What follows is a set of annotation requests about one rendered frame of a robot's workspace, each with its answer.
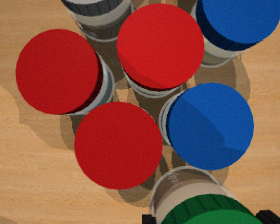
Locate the blue bottle cap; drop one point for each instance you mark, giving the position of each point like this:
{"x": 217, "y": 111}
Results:
{"x": 233, "y": 25}
{"x": 210, "y": 126}

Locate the green-capped bottle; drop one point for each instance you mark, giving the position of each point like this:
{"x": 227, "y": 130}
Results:
{"x": 188, "y": 195}

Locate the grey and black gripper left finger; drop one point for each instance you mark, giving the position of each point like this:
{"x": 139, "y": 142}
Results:
{"x": 148, "y": 219}

